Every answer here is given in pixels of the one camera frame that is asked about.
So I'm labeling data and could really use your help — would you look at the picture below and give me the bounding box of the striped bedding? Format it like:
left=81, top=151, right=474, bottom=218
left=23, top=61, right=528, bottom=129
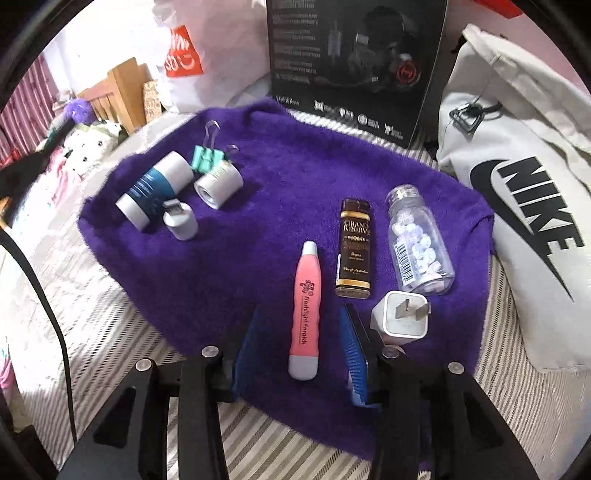
left=0, top=108, right=591, bottom=480

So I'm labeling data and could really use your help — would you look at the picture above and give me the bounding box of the dark cloth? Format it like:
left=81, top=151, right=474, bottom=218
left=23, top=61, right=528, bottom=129
left=0, top=150, right=49, bottom=224

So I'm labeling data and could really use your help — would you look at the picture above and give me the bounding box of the purple towel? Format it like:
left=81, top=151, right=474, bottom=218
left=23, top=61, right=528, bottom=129
left=78, top=97, right=496, bottom=462

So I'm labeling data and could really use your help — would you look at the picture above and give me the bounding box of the white shopping bag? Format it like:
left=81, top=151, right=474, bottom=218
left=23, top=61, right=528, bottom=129
left=152, top=0, right=273, bottom=114

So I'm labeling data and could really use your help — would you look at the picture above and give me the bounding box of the white charger plug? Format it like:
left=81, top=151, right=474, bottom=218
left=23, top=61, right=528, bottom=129
left=369, top=290, right=432, bottom=352

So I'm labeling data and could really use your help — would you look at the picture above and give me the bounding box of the white and blue balm stick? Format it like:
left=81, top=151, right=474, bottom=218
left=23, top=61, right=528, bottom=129
left=115, top=151, right=195, bottom=233

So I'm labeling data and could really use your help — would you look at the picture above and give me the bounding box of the striped curtain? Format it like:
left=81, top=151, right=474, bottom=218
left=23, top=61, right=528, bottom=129
left=0, top=58, right=58, bottom=167

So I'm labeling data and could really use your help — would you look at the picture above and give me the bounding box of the purple plush toy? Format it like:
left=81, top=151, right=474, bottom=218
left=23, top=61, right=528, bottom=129
left=60, top=99, right=95, bottom=125

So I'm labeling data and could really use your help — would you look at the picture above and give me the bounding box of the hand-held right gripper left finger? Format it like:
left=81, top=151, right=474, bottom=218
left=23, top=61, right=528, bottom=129
left=58, top=307, right=264, bottom=480

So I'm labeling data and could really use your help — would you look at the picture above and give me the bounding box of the white medicine bottle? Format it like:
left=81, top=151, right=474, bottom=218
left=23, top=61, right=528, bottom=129
left=194, top=162, right=244, bottom=210

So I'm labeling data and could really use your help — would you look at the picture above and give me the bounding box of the black and gold bottle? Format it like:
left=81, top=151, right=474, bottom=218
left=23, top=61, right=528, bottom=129
left=335, top=198, right=374, bottom=300

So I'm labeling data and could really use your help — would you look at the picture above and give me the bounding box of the small white adapter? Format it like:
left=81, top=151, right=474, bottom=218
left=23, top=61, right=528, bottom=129
left=163, top=199, right=199, bottom=241

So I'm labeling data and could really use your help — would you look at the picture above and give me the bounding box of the clear pill bottle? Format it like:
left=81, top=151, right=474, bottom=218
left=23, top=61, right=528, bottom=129
left=385, top=185, right=456, bottom=296

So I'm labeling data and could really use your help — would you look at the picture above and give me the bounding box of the pink printed cloth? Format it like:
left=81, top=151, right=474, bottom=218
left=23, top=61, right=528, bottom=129
left=44, top=145, right=84, bottom=190

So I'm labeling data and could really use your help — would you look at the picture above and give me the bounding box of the pink earpick pen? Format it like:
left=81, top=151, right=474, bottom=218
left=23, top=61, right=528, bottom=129
left=288, top=240, right=321, bottom=381

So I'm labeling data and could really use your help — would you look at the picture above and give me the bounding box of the grey sports bag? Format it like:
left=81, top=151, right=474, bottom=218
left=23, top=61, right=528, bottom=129
left=436, top=23, right=591, bottom=374

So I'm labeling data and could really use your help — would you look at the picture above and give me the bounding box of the black headset box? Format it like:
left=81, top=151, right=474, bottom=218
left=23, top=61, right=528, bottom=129
left=266, top=0, right=450, bottom=149

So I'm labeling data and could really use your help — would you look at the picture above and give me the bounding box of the wooden headboard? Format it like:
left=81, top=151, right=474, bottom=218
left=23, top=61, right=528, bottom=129
left=78, top=58, right=153, bottom=134

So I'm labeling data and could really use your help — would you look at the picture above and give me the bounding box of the black cable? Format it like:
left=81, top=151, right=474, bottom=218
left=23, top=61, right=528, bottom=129
left=0, top=228, right=79, bottom=439

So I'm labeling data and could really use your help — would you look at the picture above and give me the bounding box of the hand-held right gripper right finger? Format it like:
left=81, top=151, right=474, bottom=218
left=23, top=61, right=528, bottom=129
left=339, top=307, right=541, bottom=480

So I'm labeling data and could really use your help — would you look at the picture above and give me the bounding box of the teal binder clip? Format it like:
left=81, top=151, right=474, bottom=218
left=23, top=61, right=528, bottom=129
left=191, top=121, right=241, bottom=175

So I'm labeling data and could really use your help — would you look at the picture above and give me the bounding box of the white plush toy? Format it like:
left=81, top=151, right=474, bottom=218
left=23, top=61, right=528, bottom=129
left=62, top=121, right=127, bottom=176

